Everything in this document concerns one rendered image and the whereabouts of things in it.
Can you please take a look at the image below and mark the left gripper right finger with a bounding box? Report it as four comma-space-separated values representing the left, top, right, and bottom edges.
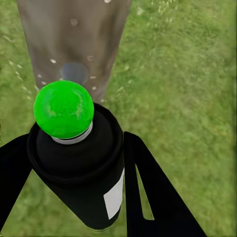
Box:
124, 131, 207, 237

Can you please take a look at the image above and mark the pesticide atomizer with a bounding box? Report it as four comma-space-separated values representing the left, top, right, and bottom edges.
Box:
27, 62, 125, 230

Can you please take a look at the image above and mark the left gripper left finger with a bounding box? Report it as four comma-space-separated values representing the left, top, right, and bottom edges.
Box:
0, 134, 32, 232

